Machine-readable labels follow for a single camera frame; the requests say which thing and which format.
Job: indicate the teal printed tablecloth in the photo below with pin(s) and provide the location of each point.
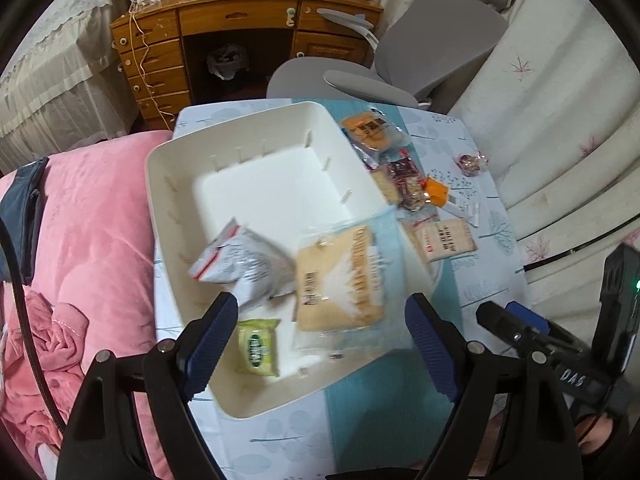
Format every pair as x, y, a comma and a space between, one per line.
480, 280

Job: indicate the beige snack bag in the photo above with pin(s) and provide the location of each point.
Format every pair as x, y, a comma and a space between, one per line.
340, 280

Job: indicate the small orange snack packet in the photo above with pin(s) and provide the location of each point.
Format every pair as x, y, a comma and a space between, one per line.
436, 192

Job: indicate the trash bag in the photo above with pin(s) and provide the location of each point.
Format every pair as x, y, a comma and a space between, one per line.
227, 62

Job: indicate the silver snack packet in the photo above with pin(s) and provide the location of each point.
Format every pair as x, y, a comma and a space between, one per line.
240, 265

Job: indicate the wooden desk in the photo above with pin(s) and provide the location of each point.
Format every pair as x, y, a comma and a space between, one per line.
240, 15

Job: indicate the clear cracker packet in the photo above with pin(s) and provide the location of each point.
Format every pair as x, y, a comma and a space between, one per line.
385, 185

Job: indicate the wrapped candy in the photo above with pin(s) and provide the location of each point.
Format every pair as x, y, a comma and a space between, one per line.
470, 163

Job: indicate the cream leaf-print sofa cover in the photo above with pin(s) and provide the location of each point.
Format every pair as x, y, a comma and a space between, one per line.
560, 110

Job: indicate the white plastic storage box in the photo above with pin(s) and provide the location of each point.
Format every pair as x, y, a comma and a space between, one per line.
260, 180

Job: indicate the orange black-print snack packet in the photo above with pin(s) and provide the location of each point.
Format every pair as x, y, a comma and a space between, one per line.
367, 130

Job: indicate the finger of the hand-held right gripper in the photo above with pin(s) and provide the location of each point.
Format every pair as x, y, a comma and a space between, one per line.
530, 314
500, 322

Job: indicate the person's right hand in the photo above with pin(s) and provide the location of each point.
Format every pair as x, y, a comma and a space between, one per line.
597, 435

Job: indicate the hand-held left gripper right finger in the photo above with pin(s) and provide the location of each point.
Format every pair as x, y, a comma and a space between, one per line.
430, 347

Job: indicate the grey office chair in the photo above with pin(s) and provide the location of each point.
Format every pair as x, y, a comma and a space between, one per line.
435, 35

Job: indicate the white lace cover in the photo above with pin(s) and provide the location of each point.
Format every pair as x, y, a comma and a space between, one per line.
60, 85

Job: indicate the dark blue jeans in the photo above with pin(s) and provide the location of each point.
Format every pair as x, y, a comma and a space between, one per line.
20, 210

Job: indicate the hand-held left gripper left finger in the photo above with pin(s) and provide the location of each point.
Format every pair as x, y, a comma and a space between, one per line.
210, 342

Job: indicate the dark red snack packet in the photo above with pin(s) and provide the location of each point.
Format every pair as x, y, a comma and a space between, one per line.
402, 172

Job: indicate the pink blanket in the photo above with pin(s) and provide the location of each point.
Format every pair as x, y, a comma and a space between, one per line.
100, 240

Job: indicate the green snack packet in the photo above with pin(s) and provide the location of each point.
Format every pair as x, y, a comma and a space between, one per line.
257, 347

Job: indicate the beige red-label snack packet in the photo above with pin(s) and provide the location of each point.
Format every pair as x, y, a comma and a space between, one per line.
445, 240

